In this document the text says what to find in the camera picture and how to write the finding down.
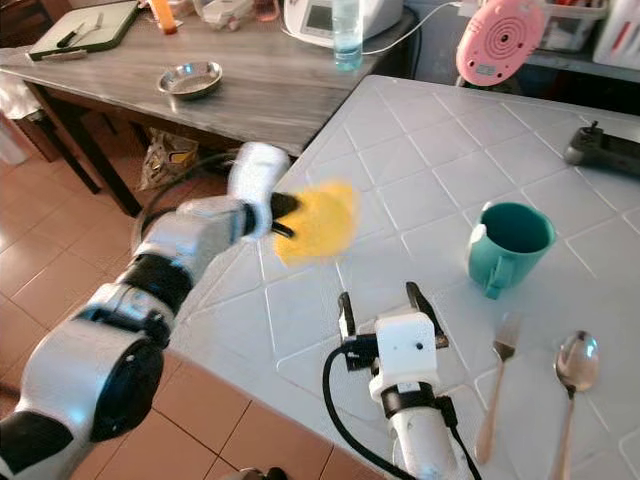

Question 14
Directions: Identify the white kitchen cooking machine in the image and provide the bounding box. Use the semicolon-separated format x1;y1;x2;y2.
282;0;411;49

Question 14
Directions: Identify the spoon with coppery handle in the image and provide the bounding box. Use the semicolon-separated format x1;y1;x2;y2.
548;331;601;480

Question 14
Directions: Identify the round steel plate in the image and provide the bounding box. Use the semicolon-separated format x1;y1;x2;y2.
157;61;224;101

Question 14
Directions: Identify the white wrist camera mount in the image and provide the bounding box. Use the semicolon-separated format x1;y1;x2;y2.
226;142;293;213
368;312;441;403

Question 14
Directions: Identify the dark robot foot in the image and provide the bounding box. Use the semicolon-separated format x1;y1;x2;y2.
220;466;286;480

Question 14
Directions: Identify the yellow plastic bowl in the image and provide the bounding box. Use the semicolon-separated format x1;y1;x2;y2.
272;180;361;267

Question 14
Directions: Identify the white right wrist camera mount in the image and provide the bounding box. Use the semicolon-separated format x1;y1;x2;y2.
368;312;441;403

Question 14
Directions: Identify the orange squeeze sauce bottle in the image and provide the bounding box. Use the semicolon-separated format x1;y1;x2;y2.
145;0;179;36

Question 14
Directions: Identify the white plastic container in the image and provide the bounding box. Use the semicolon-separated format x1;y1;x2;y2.
593;0;640;71

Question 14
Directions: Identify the fork with coppery handle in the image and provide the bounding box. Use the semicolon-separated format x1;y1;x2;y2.
475;312;526;466

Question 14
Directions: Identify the black handheld controller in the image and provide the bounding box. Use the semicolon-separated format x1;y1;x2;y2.
563;122;640;181

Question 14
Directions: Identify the green-rimmed white cutting board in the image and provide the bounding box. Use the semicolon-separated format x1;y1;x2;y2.
26;0;141;63

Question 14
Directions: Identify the lidded glass food container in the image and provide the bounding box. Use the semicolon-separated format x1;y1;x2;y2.
198;0;254;31

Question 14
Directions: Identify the black-handled table knife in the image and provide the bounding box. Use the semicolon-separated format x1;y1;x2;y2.
55;25;89;51

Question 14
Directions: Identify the teal ceramic mug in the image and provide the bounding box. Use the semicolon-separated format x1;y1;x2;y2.
467;202;557;301

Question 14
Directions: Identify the pink round appliance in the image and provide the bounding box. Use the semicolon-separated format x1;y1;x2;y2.
455;0;546;87

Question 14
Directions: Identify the white power cable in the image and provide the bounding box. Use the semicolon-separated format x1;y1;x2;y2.
363;0;476;56

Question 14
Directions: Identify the clear bluish plastic bottle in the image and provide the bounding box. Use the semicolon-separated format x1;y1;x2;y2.
331;0;365;72

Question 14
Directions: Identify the clear plastic storage box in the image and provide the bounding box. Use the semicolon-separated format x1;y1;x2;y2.
538;0;611;53

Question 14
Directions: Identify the dark wooden chair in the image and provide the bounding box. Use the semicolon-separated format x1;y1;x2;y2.
0;0;51;46

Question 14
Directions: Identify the patterned bag on floor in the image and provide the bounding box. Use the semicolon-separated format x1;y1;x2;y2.
140;128;201;193

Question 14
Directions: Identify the white plastic bag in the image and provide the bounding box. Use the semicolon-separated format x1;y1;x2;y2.
0;72;41;123

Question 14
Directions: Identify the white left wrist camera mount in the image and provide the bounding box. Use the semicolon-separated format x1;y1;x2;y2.
226;142;293;213

